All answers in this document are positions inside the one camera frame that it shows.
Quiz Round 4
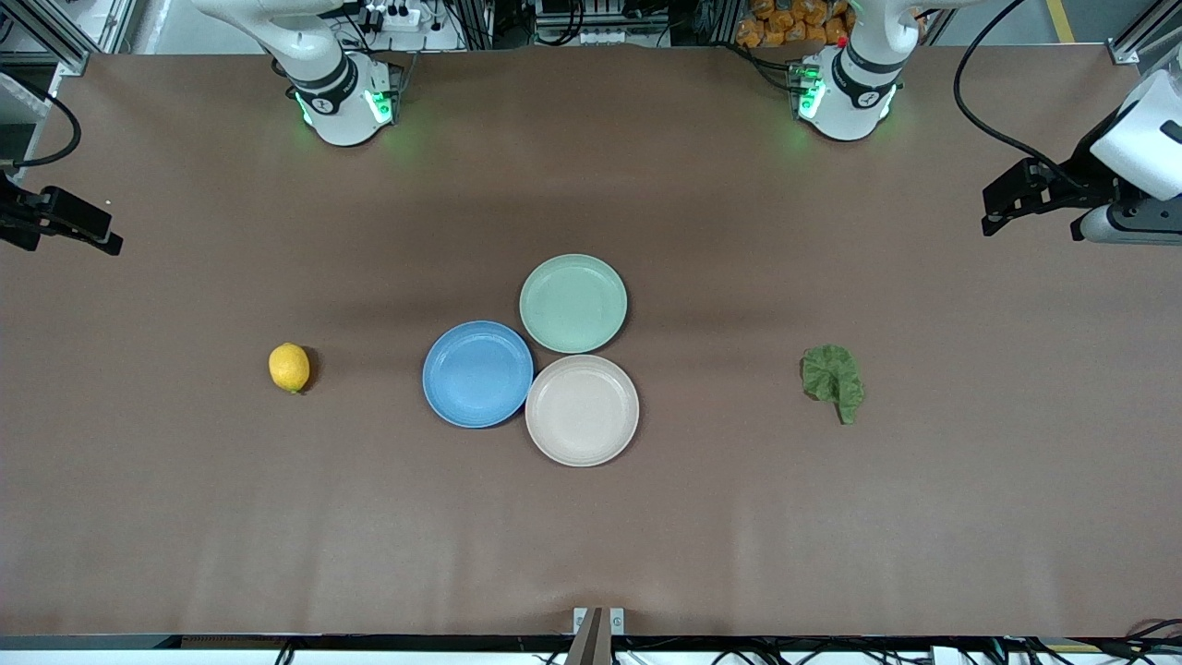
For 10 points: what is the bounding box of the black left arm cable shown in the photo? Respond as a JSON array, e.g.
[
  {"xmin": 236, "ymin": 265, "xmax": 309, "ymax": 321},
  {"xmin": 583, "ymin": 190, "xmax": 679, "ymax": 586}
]
[{"xmin": 952, "ymin": 0, "xmax": 1092, "ymax": 189}]

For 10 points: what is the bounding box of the light green round plate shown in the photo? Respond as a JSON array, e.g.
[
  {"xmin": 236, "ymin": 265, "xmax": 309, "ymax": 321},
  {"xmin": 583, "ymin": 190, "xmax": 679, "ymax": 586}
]
[{"xmin": 519, "ymin": 254, "xmax": 629, "ymax": 355}]

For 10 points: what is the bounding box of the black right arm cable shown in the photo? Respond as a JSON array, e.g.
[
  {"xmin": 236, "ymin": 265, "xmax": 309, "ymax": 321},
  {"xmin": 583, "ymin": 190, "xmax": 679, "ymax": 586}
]
[{"xmin": 0, "ymin": 85, "xmax": 84, "ymax": 172}]

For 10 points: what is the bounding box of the small metal table bracket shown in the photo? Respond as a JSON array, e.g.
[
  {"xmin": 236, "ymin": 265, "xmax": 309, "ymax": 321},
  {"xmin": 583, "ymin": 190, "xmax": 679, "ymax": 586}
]
[{"xmin": 573, "ymin": 607, "xmax": 626, "ymax": 637}]

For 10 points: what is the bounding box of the blue round plate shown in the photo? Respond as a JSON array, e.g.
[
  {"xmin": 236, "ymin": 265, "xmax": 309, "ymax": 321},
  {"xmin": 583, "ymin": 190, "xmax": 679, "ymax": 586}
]
[{"xmin": 422, "ymin": 320, "xmax": 536, "ymax": 429}]

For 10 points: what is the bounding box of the yellow lemon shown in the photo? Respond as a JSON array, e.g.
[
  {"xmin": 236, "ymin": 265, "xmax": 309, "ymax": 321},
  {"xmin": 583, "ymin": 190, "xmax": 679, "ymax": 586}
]
[{"xmin": 269, "ymin": 343, "xmax": 311, "ymax": 394}]

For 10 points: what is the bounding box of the bag of orange fruit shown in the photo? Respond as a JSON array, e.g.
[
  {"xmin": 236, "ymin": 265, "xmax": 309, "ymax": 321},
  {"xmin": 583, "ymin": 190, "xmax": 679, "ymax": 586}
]
[{"xmin": 736, "ymin": 0, "xmax": 855, "ymax": 50}]

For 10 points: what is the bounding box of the beige round plate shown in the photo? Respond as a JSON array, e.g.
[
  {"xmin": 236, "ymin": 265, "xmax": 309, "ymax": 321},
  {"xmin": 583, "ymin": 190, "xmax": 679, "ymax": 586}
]
[{"xmin": 525, "ymin": 355, "xmax": 640, "ymax": 468}]

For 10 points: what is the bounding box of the green lettuce leaf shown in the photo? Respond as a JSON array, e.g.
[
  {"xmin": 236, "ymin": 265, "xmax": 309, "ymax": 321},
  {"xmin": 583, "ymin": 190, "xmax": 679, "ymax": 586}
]
[{"xmin": 800, "ymin": 345, "xmax": 867, "ymax": 427}]

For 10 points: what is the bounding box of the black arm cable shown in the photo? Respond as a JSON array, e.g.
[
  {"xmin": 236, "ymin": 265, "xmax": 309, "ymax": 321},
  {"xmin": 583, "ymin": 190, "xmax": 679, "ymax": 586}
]
[
  {"xmin": 0, "ymin": 85, "xmax": 84, "ymax": 172},
  {"xmin": 952, "ymin": 0, "xmax": 1092, "ymax": 189}
]

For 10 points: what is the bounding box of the aluminium frame profile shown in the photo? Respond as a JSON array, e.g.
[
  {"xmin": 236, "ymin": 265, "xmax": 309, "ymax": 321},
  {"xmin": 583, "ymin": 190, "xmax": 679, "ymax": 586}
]
[
  {"xmin": 1108, "ymin": 17, "xmax": 1182, "ymax": 66},
  {"xmin": 0, "ymin": 0, "xmax": 90, "ymax": 75}
]

